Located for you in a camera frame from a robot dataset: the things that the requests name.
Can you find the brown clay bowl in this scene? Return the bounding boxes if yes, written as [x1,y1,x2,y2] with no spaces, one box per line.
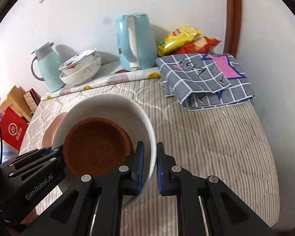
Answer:
[63,117,134,178]

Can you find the large white ceramic bowl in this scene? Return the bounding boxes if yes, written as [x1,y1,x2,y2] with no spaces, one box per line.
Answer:
[52,94,157,208]

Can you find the pink plastic plate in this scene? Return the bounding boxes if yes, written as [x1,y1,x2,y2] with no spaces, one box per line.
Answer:
[41,112,67,148]

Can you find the person's left hand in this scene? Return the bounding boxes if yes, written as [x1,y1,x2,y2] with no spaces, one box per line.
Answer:
[21,208,38,225]

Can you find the red paper shopping bag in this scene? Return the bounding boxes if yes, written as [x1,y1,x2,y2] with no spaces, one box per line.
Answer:
[0,107,28,151]

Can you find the patterned gift box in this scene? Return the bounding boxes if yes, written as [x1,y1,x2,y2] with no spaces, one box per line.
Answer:
[23,89,41,112]

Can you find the brown paper bag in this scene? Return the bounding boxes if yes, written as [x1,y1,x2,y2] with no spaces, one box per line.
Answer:
[0,86,32,123]

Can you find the striped quilted table cover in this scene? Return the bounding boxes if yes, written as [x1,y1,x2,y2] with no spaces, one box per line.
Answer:
[20,79,280,226]

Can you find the white bowl with grey scrolls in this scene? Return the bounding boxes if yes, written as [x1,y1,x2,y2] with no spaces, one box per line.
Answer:
[60,54,101,86]

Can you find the light blue thermos jug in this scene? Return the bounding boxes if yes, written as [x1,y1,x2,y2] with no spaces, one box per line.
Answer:
[31,42,65,92]

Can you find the rolled fruit pattern mat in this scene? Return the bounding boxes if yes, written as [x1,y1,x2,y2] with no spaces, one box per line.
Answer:
[40,67,161,101]

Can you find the patterned bowl with red bats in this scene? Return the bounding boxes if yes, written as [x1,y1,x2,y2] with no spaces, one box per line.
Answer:
[58,48,96,75]

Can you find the grey checked folded cloth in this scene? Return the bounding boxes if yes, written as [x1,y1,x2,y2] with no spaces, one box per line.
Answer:
[156,53,256,111]

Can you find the light blue electric kettle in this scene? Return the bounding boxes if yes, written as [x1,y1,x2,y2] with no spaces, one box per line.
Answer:
[116,13,157,71]

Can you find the yellow chips bag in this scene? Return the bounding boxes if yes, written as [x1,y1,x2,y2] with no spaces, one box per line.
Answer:
[157,25,203,56]

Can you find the orange chips bag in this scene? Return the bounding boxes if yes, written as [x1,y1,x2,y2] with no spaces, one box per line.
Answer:
[174,36,221,54]

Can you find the brown wooden door frame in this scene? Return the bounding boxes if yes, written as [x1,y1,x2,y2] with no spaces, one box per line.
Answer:
[223,0,242,57]

